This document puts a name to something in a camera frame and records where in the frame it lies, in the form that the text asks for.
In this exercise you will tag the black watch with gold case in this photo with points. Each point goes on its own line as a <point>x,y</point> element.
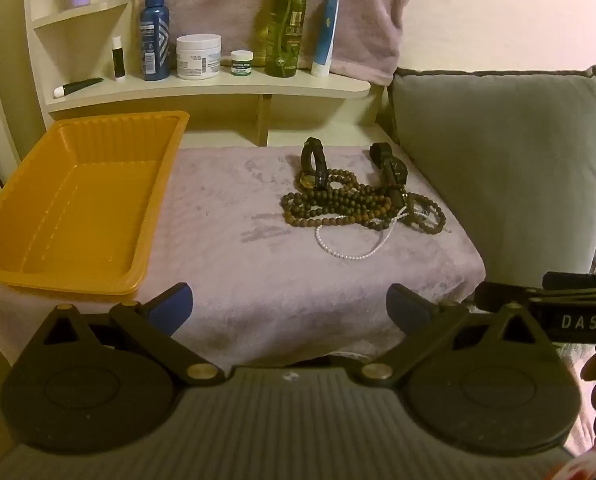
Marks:
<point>320,170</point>

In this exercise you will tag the blue and white tube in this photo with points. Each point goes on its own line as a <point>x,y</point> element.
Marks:
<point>325,40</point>

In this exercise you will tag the grey cushion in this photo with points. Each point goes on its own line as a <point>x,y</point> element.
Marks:
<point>502,160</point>

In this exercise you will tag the black tube with white cap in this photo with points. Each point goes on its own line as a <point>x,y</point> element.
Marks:
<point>80,86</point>

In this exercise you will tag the cream wooden shelf unit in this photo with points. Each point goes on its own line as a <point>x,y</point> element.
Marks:
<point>203,87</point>

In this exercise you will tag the green oil spray bottle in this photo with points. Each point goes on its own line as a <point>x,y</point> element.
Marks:
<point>285,30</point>

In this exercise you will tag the pink fleece blanket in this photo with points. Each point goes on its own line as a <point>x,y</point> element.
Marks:
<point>238,260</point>

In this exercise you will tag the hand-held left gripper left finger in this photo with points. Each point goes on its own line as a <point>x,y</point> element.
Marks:
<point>170,307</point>

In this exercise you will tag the small green label jar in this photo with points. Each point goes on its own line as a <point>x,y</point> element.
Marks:
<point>242,64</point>

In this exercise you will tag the blue spray bottle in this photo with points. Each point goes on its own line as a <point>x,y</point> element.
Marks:
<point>154,35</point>

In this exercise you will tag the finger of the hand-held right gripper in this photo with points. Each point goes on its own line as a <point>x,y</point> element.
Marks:
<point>502,295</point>
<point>577,280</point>

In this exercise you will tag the yellow plastic tray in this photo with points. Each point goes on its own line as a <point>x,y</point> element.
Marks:
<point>78,210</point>

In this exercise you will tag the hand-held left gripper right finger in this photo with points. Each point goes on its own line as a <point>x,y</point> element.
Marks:
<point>407,307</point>

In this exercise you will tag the white and black lip balm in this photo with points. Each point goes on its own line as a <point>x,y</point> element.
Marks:
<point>118,60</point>

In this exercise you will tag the large white cream jar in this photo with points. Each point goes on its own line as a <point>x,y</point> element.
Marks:
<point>198,57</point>

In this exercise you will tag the black watch with mesh band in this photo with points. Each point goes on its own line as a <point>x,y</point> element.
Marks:
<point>392,170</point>

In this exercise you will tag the red and white packet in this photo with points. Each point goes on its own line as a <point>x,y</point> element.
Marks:
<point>592,465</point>

